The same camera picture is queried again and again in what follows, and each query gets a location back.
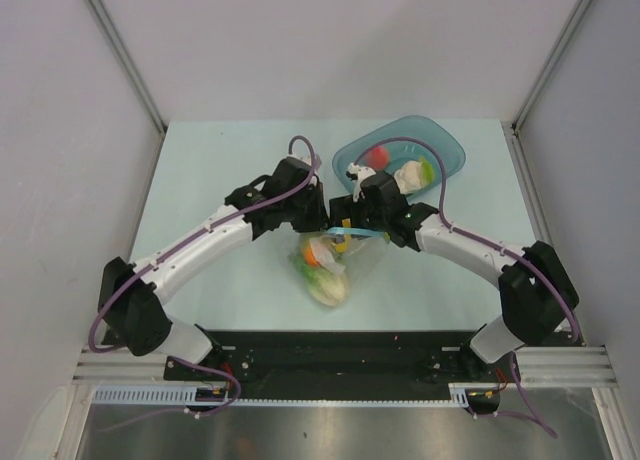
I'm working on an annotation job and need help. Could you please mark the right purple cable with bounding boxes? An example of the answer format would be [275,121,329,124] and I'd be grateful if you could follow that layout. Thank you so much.
[352,137,581,439]

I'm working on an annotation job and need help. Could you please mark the green fake lettuce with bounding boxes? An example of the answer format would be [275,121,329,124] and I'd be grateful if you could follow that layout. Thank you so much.
[290,256,350,307]

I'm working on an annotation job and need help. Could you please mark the purple cable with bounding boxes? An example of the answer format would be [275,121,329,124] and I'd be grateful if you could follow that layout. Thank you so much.
[352,137,581,439]
[88,135,244,431]

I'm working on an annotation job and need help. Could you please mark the aluminium frame rail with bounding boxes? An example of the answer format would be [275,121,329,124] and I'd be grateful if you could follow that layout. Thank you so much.
[72,347,617,388]

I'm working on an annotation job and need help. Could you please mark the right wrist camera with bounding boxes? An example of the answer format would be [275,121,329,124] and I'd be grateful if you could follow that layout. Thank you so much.
[346,163,376,202]

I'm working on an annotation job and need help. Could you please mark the teal plastic bin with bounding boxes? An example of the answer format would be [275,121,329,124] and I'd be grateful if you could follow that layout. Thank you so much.
[332,115,466,200]

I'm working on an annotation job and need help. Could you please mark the red fake pepper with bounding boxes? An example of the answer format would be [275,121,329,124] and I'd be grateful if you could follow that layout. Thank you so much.
[365,146,391,171]

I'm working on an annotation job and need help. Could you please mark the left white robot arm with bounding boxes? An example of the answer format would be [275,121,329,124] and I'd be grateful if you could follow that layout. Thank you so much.
[98,155,328,380]

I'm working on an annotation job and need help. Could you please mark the orange fake carrot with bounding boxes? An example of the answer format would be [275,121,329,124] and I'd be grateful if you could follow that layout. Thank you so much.
[303,246,321,268]

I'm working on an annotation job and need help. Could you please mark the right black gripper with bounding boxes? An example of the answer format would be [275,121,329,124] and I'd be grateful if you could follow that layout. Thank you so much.
[325,194,388,244]

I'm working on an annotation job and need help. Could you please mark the yellow fake lemon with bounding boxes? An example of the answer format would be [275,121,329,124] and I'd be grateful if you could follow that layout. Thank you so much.
[333,235,349,254]

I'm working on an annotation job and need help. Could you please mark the white fake garlic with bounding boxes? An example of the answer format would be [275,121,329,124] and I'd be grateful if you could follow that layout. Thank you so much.
[393,160,434,195]

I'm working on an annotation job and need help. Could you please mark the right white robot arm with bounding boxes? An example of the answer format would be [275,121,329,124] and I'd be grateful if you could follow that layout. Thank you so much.
[329,172,581,381]

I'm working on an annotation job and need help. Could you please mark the white cable duct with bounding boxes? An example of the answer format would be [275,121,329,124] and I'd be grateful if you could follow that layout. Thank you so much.
[92,385,499,409]

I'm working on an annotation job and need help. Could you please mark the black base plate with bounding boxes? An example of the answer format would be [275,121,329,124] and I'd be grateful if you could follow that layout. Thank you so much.
[163,331,512,400]

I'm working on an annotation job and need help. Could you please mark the clear zip top bag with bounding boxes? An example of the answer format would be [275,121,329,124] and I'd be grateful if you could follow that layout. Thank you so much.
[287,226,390,305]

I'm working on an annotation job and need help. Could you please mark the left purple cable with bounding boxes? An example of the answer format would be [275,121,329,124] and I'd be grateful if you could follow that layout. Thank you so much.
[88,135,244,431]

